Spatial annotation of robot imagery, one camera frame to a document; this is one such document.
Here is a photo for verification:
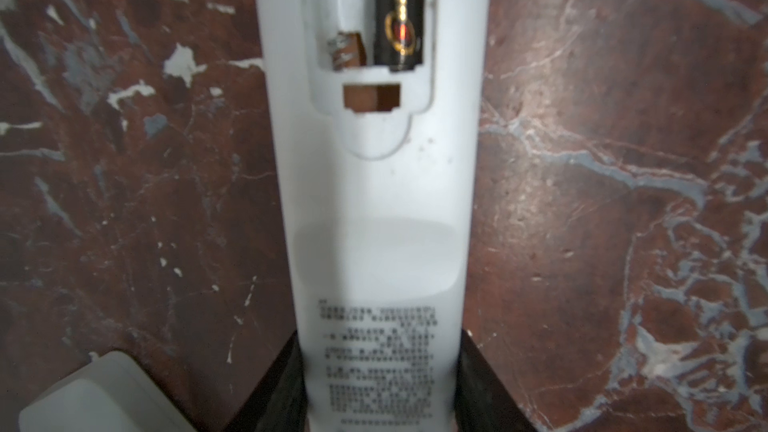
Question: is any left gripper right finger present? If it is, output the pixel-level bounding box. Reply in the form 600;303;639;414
454;330;537;432

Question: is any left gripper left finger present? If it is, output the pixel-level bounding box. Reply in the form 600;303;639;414
224;332;306;432

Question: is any short white remote control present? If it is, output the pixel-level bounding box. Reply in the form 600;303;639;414
18;351;194;431

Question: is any long white remote control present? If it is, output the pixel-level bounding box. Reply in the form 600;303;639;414
256;0;490;431

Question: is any right black AA battery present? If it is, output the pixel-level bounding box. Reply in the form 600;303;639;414
374;0;425;72

